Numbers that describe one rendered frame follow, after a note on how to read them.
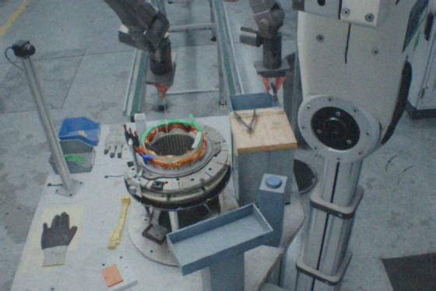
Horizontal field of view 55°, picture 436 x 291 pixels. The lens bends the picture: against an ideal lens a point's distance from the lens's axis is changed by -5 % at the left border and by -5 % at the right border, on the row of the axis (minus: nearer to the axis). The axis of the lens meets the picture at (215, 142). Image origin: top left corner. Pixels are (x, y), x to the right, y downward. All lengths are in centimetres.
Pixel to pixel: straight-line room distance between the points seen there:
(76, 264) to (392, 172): 213
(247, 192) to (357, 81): 84
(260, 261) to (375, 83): 83
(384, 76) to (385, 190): 216
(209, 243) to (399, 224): 170
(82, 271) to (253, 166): 65
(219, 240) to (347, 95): 55
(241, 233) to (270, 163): 34
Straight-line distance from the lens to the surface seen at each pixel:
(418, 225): 271
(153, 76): 110
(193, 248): 113
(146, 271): 141
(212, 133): 136
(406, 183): 294
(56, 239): 156
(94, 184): 173
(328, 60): 73
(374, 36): 68
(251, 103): 163
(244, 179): 144
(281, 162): 142
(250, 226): 117
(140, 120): 131
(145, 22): 95
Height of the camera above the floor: 192
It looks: 38 degrees down
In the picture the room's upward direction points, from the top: 3 degrees counter-clockwise
